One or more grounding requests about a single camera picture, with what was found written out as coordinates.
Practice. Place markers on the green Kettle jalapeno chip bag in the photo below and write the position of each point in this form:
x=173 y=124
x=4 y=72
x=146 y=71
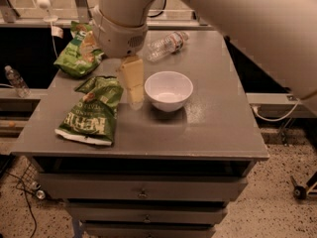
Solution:
x=92 y=120

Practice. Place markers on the light green snack bag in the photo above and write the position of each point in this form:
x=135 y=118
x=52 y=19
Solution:
x=81 y=55

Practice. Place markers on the top grey drawer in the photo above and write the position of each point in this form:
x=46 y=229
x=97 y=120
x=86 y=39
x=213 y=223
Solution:
x=142 y=187

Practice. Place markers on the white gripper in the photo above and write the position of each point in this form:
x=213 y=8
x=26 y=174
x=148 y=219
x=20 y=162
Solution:
x=118 y=41

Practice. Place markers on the grey drawer cabinet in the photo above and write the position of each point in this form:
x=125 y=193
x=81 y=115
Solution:
x=213 y=135

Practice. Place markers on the clear water bottle on ledge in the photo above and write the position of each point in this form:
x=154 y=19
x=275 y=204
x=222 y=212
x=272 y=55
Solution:
x=17 y=81

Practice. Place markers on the white round device on stand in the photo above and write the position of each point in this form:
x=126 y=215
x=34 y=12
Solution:
x=46 y=6

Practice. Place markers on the grey drawer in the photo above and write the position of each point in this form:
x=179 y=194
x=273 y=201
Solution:
x=147 y=213
x=142 y=187
x=148 y=231

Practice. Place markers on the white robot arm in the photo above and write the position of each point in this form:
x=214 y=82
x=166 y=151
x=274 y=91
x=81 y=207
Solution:
x=279 y=36

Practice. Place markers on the black caster wheel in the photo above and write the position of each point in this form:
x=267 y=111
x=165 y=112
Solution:
x=299 y=192

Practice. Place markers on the wire basket with cans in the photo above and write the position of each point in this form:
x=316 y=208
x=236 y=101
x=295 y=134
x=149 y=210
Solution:
x=28 y=183

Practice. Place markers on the middle grey drawer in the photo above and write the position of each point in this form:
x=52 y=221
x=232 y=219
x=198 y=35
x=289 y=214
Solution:
x=147 y=213

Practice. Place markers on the white bowl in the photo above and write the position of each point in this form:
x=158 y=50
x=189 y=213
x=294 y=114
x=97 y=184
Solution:
x=168 y=91

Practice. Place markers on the bottom grey drawer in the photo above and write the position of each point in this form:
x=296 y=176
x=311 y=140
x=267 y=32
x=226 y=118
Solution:
x=148 y=231

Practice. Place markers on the clear water bottle on counter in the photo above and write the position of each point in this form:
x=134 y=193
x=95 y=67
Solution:
x=170 y=44

